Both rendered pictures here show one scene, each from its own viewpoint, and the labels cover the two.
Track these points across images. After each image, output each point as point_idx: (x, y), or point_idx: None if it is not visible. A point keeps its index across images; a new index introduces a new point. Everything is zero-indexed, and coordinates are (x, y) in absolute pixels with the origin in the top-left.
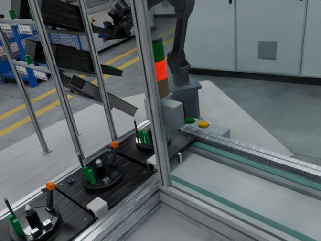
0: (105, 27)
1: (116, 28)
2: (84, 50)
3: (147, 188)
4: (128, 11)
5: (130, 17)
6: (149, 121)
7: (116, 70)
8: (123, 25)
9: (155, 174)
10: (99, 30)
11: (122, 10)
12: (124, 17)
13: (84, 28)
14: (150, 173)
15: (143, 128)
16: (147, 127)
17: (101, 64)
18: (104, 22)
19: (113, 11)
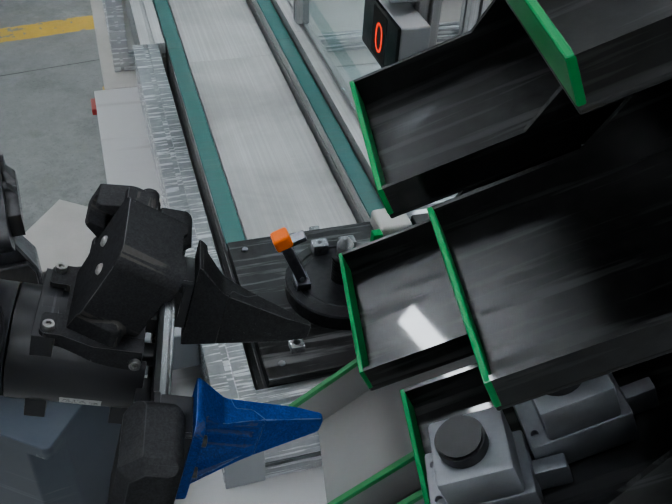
0: (220, 398)
1: (213, 262)
2: (467, 425)
3: (443, 199)
4: (23, 219)
5: (9, 280)
6: (436, 43)
7: (374, 241)
8: (180, 217)
9: (408, 216)
10: (443, 58)
11: (100, 186)
12: (60, 279)
13: (525, 34)
14: (420, 214)
15: (326, 363)
16: (310, 358)
17: (400, 356)
18: (181, 441)
19: (159, 213)
